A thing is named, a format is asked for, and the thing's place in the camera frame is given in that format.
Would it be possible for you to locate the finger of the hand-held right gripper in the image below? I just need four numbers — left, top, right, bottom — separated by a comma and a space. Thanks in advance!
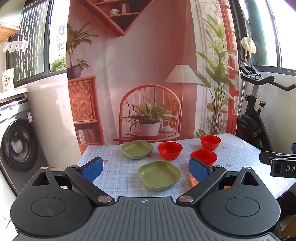
259, 150, 296, 165

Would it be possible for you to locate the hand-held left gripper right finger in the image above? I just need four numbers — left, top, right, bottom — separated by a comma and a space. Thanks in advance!
176, 158, 275, 207

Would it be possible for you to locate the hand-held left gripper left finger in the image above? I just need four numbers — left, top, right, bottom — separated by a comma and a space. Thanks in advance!
22, 157, 115, 207

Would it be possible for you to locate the red plastic bowl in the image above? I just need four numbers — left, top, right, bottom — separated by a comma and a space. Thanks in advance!
190, 149, 217, 167
157, 142, 183, 160
200, 135, 222, 151

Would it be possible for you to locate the orange plate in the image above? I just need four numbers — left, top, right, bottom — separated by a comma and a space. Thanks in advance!
189, 174, 232, 189

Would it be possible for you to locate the blue plaid tablecloth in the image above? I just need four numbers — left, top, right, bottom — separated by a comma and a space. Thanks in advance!
76, 133, 292, 202

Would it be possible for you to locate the black exercise bike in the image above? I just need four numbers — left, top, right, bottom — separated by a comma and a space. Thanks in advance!
235, 59, 296, 154

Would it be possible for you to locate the green square plate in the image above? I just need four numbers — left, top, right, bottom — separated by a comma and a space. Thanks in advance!
137, 160, 182, 191
121, 140, 154, 160

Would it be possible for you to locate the white marble slab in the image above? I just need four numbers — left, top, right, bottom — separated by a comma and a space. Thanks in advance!
27, 73, 82, 169

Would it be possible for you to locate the grey washing machine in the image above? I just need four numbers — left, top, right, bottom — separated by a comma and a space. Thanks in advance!
0, 97, 50, 197

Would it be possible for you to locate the white cloth on pole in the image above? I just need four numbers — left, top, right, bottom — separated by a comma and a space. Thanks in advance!
241, 37, 257, 55

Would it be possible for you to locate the printed room backdrop cloth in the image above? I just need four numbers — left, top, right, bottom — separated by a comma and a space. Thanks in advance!
66, 0, 240, 154

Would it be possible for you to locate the black framed window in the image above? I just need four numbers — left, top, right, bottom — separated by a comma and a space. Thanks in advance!
231, 0, 296, 75
5, 0, 70, 84

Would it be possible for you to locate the white paper bag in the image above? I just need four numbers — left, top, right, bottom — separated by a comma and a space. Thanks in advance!
2, 69, 16, 92

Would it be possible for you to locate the white lace cloth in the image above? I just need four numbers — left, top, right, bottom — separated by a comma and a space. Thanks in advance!
3, 40, 29, 53

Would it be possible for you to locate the bamboo wall shelf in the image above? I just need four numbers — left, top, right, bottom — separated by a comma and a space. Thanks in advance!
0, 25, 19, 43

